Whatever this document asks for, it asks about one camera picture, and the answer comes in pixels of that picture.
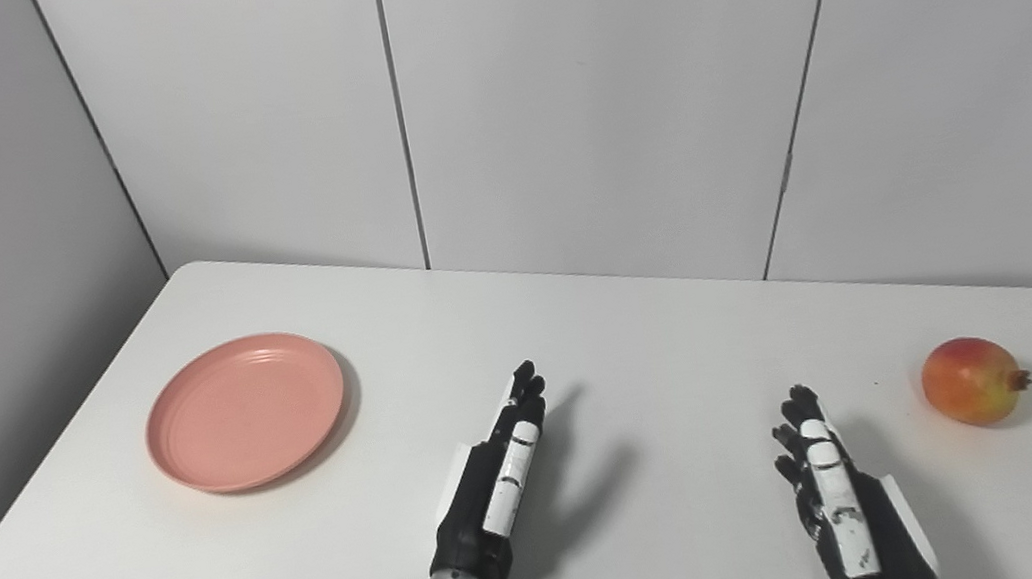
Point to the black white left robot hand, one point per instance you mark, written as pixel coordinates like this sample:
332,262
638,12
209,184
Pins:
469,528

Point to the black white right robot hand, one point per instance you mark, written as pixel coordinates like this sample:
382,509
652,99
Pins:
890,540

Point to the red yellow pomegranate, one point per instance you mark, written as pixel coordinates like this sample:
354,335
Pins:
968,380

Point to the pink round plate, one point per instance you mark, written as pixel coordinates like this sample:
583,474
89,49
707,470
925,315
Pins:
246,413

